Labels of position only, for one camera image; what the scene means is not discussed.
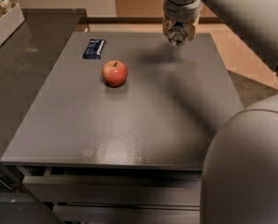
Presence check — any grey drawer cabinet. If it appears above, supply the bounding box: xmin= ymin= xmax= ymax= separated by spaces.
xmin=0 ymin=31 xmax=245 ymax=224

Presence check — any lower grey drawer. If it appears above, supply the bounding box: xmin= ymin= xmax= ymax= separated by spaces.
xmin=53 ymin=205 xmax=201 ymax=224

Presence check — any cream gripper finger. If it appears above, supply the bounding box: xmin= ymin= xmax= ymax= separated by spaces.
xmin=162 ymin=17 xmax=173 ymax=38
xmin=185 ymin=18 xmax=199 ymax=41

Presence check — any blue snack packet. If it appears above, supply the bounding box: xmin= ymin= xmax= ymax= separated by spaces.
xmin=83 ymin=39 xmax=105 ymax=60

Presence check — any upper grey drawer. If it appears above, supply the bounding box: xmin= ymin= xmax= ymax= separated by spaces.
xmin=23 ymin=169 xmax=202 ymax=206

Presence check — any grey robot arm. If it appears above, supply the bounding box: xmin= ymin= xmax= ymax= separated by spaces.
xmin=163 ymin=0 xmax=278 ymax=224

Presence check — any grey drawer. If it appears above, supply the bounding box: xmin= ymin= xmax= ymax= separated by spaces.
xmin=23 ymin=169 xmax=202 ymax=206
xmin=53 ymin=205 xmax=201 ymax=224

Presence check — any blue pepsi can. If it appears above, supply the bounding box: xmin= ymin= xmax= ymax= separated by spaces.
xmin=167 ymin=22 xmax=188 ymax=46

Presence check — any white cardboard box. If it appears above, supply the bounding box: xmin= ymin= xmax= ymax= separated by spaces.
xmin=0 ymin=3 xmax=25 ymax=47

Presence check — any red apple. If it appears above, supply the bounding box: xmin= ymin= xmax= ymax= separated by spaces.
xmin=102 ymin=61 xmax=128 ymax=87

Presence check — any dark side counter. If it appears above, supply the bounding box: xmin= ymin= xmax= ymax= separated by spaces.
xmin=0 ymin=8 xmax=87 ymax=224

